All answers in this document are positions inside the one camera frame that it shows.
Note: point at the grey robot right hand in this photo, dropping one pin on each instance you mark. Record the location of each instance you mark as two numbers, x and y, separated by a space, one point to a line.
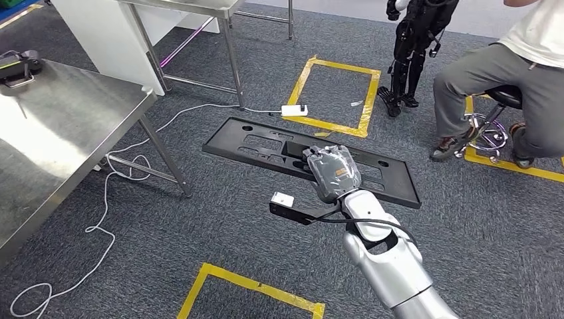
335 174

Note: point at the black plastic panel part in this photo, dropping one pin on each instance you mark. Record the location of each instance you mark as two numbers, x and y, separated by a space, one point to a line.
238 141

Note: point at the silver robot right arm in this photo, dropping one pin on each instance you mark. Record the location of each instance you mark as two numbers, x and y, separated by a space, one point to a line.
392 268

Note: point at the stainless steel workbench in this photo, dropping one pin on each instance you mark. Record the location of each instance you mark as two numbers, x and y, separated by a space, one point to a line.
66 114

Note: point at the white power strip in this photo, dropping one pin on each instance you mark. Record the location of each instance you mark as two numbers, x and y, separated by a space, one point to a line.
293 110

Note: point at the yellow floor tape square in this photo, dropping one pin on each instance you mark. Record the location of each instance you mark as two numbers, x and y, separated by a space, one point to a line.
537 172
343 67
246 281

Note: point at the small black humanoid robot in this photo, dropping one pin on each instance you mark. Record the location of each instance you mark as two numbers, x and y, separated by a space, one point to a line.
414 39

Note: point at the person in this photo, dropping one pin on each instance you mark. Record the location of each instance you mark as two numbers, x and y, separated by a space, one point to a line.
484 75

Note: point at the black stool chrome base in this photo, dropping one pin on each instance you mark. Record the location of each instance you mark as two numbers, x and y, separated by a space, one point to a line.
504 97

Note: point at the stainless steel table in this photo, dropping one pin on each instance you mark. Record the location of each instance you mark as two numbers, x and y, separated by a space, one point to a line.
185 5

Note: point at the white cabinet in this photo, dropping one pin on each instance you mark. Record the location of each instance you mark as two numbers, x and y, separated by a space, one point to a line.
101 39

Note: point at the black device with yellow label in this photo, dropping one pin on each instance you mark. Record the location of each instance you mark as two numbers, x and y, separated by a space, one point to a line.
17 66

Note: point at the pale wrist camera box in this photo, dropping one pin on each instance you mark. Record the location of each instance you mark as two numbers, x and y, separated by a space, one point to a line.
282 200

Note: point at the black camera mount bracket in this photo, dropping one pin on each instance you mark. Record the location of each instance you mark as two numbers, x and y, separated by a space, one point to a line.
291 215

